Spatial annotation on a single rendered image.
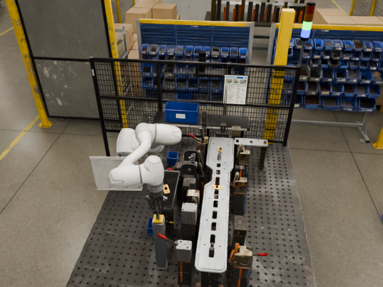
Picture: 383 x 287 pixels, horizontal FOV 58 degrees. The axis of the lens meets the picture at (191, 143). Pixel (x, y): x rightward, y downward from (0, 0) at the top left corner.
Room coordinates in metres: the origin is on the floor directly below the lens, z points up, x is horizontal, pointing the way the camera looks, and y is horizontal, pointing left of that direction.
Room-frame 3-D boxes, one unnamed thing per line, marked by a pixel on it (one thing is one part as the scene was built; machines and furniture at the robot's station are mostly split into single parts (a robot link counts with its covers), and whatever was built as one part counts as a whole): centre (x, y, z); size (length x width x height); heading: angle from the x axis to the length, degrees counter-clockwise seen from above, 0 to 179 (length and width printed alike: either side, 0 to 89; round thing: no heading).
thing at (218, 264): (1.88, -0.19, 1.00); 1.38 x 0.22 x 0.02; 173
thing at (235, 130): (2.62, -0.40, 0.88); 0.08 x 0.08 x 0.36; 83
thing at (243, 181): (1.94, -0.37, 0.87); 0.12 x 0.09 x 0.35; 83
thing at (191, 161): (2.03, 0.00, 0.94); 0.18 x 0.13 x 0.49; 173
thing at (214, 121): (2.82, -0.09, 1.02); 0.90 x 0.22 x 0.03; 83
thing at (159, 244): (1.45, 0.20, 0.92); 0.08 x 0.08 x 0.44; 83
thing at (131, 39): (5.68, 0.98, 0.52); 1.21 x 0.81 x 1.05; 178
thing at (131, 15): (7.06, 0.72, 0.52); 1.20 x 0.80 x 1.05; 171
